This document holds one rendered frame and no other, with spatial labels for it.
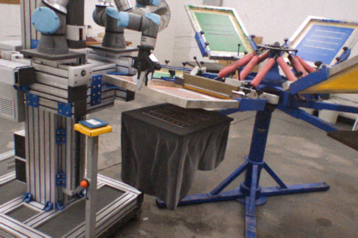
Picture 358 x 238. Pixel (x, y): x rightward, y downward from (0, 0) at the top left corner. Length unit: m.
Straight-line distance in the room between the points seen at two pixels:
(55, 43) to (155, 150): 0.73
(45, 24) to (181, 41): 6.06
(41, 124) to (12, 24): 3.42
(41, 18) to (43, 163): 1.01
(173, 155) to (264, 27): 5.06
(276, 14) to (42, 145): 5.01
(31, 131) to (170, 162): 0.97
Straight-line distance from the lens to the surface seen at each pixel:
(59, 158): 2.37
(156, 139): 1.87
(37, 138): 2.39
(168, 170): 1.88
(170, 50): 7.76
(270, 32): 6.60
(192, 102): 1.61
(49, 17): 1.74
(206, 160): 2.03
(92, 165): 1.85
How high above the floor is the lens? 1.56
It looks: 18 degrees down
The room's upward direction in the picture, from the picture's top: 6 degrees clockwise
